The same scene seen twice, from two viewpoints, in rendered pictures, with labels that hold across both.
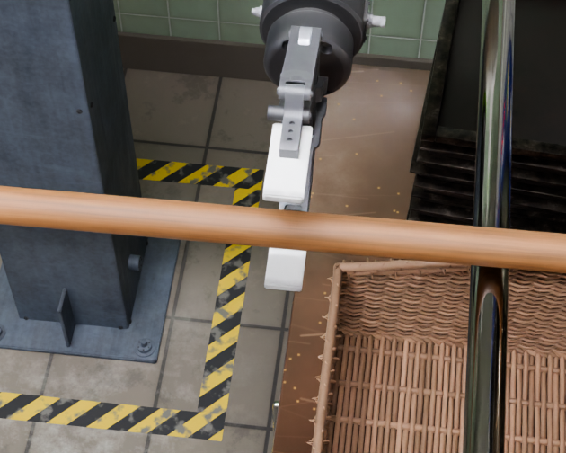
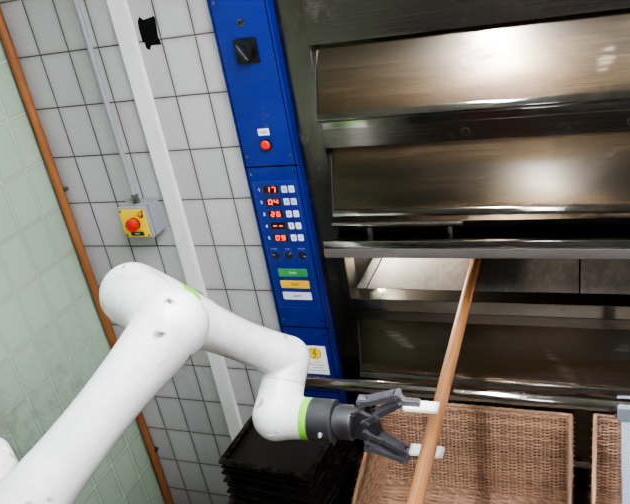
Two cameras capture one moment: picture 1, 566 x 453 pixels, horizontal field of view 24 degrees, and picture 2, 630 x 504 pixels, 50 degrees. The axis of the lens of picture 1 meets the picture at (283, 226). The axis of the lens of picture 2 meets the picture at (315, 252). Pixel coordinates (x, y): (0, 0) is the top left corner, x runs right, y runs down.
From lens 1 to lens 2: 118 cm
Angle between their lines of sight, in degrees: 60
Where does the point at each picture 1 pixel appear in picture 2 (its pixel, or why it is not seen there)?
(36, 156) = not seen: outside the picture
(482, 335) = (476, 391)
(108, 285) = not seen: outside the picture
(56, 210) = (421, 491)
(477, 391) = (498, 393)
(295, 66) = (382, 395)
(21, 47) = not seen: outside the picture
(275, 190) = (434, 408)
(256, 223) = (434, 432)
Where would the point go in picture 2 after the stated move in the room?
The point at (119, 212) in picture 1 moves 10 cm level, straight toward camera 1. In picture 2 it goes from (424, 471) to (478, 464)
